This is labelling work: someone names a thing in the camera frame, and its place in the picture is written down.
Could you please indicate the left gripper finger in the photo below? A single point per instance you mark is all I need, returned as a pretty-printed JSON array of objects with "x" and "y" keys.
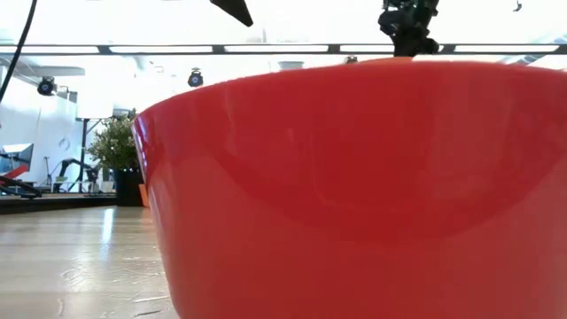
[{"x": 235, "y": 11}]

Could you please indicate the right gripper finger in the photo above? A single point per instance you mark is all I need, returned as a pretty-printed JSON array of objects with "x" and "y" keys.
[
  {"x": 427, "y": 46},
  {"x": 405, "y": 46}
]

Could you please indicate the red mini bowl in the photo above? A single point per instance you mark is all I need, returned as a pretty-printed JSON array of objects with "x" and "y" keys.
[{"x": 354, "y": 199}]

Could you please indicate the background black robot arm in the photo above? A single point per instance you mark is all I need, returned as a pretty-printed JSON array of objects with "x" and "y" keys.
[{"x": 73, "y": 165}]

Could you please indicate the black ceiling spotlight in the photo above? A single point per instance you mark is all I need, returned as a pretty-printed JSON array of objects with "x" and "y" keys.
[
  {"x": 195, "y": 79},
  {"x": 351, "y": 59},
  {"x": 46, "y": 86}
]

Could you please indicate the grey ceiling vent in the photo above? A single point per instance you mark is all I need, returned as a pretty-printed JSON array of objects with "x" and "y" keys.
[{"x": 291, "y": 65}]

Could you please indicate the small black ceiling fixture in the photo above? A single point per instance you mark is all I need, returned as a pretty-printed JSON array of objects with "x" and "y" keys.
[{"x": 517, "y": 5}]

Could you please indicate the potted green plant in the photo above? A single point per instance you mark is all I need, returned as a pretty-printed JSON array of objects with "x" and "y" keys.
[{"x": 114, "y": 146}]

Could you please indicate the black stand pole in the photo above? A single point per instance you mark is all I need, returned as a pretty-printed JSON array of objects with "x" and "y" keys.
[{"x": 83, "y": 150}]

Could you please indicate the white background table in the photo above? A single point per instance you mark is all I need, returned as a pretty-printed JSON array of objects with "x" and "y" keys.
[{"x": 77, "y": 188}]

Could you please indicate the computer monitor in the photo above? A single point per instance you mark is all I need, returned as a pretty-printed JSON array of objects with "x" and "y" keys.
[{"x": 17, "y": 155}]

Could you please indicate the red slanted object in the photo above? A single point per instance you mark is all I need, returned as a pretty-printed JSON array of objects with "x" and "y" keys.
[{"x": 17, "y": 171}]

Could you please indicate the black curved object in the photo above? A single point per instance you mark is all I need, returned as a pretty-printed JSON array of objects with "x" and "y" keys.
[{"x": 22, "y": 185}]

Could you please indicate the black ceiling light rail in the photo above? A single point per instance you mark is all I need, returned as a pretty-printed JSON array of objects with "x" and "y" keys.
[{"x": 333, "y": 49}]

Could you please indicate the black metal table frame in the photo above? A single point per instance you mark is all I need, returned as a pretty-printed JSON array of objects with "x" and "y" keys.
[{"x": 53, "y": 204}]

